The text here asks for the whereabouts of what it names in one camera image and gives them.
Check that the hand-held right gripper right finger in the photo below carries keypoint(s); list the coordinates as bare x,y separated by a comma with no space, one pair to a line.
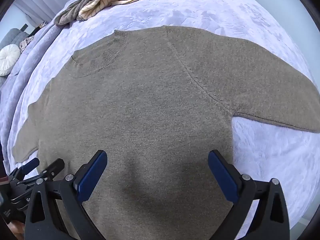
222,177

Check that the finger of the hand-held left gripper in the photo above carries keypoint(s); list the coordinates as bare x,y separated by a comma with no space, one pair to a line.
54,168
31,165

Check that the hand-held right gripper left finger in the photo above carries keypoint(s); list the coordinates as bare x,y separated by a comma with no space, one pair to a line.
92,177

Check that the olive brown knit sweater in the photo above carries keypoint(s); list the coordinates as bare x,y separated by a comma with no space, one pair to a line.
150,105

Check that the white round pillow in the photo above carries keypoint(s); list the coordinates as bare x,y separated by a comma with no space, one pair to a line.
8,58

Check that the beige striped cloth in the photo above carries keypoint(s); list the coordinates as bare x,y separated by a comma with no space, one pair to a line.
26,42

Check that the grey sofa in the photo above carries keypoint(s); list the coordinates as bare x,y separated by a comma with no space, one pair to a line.
13,35

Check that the grey plush garment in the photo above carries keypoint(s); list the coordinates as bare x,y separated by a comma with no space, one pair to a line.
67,12

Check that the grey curtain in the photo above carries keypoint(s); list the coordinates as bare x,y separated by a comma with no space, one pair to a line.
35,5

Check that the lavender plush blanket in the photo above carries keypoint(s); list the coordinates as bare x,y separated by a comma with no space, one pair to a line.
200,12

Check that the cream striped garment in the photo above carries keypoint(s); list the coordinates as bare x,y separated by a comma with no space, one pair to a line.
107,1

